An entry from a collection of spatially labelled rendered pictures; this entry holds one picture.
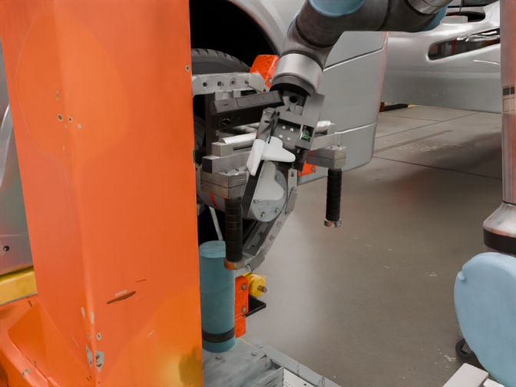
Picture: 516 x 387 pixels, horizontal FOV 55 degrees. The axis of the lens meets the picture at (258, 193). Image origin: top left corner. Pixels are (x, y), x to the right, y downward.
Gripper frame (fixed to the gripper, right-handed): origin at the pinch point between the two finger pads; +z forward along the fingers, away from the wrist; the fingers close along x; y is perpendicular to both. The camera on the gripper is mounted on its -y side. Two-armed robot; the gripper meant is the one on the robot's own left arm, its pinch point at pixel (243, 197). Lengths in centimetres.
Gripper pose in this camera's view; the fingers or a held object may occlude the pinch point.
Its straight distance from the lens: 70.1
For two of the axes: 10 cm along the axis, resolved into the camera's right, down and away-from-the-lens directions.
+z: -2.8, 8.7, -4.1
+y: 9.6, 2.9, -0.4
